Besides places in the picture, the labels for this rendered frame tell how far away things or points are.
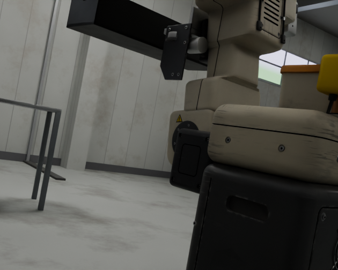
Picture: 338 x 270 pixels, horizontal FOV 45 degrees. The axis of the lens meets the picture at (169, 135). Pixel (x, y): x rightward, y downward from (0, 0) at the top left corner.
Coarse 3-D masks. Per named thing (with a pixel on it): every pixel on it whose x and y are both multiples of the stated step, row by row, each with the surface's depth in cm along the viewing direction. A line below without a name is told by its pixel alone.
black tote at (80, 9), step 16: (80, 0) 128; (96, 0) 121; (112, 0) 123; (128, 0) 127; (80, 16) 127; (96, 16) 120; (112, 16) 124; (128, 16) 128; (144, 16) 132; (160, 16) 136; (80, 32) 136; (96, 32) 131; (112, 32) 126; (128, 32) 129; (144, 32) 133; (160, 32) 137; (128, 48) 148; (144, 48) 142; (160, 48) 138; (192, 64) 155
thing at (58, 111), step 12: (36, 108) 310; (48, 108) 314; (48, 120) 354; (48, 132) 355; (48, 156) 316; (36, 168) 356; (48, 168) 317; (36, 180) 353; (48, 180) 317; (36, 192) 354
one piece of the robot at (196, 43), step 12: (192, 12) 116; (204, 12) 118; (192, 24) 116; (168, 36) 118; (180, 36) 115; (192, 36) 119; (168, 48) 118; (180, 48) 114; (192, 48) 113; (204, 48) 113; (168, 60) 117; (180, 60) 114; (204, 60) 117; (168, 72) 117; (180, 72) 113
